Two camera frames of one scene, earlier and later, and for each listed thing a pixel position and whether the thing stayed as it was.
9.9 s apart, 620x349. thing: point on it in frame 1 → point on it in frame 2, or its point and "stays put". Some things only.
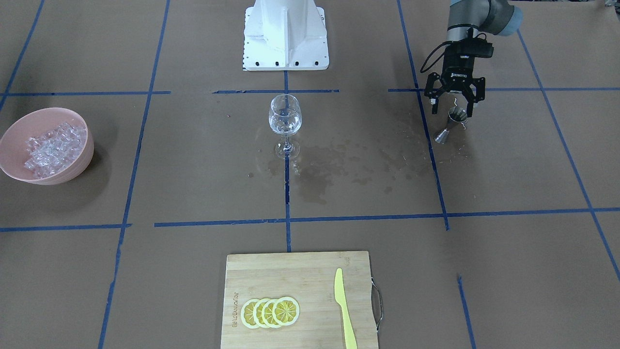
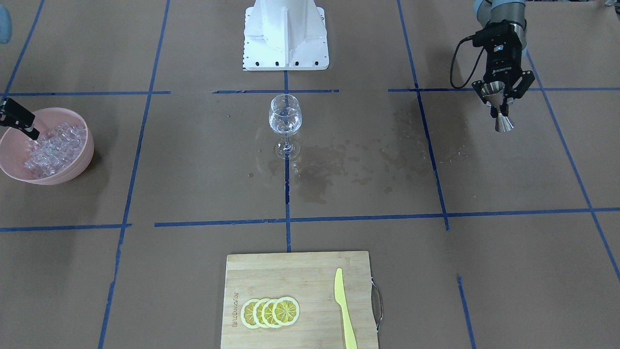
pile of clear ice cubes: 55,150 stays put
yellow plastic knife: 351,342 stays put
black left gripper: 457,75 → 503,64
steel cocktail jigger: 456,114 → 494,91
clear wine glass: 285,118 stays put
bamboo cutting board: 309,278 stays put
